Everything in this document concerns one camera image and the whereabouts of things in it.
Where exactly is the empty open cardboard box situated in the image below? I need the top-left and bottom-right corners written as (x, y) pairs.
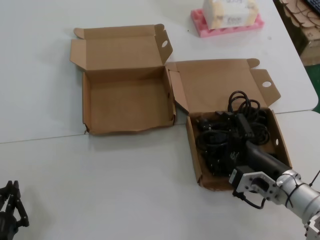
top-left (69, 23), bottom-right (177, 136)

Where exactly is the black keyboard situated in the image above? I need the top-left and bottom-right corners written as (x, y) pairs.
top-left (306, 0), bottom-right (320, 13)

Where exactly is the light cardboard carton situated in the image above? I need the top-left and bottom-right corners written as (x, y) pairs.
top-left (298, 9), bottom-right (320, 66)

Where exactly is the pile of black power cords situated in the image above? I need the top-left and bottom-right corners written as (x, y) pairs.
top-left (194, 91), bottom-right (271, 178)

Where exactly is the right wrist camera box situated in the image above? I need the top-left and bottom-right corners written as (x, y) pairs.
top-left (228, 166), bottom-right (249, 187)

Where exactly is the open cardboard box holding cords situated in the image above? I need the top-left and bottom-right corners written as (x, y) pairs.
top-left (166, 58), bottom-right (293, 192)

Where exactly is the white wrapped tissue pack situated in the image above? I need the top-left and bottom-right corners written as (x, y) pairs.
top-left (201, 0), bottom-right (261, 29)

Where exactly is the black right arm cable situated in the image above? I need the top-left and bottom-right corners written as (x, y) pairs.
top-left (232, 190), bottom-right (267, 210)

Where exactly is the pink foam tray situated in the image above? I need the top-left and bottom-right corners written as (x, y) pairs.
top-left (190, 6), bottom-right (266, 39)

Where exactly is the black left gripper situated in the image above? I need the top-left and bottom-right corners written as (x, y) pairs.
top-left (0, 179), bottom-right (30, 240)

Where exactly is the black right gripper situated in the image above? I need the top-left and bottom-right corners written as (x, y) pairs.
top-left (215, 110), bottom-right (293, 179)

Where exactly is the stack of brown cardboard sheets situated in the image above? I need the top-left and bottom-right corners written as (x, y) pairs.
top-left (273, 0), bottom-right (312, 58)

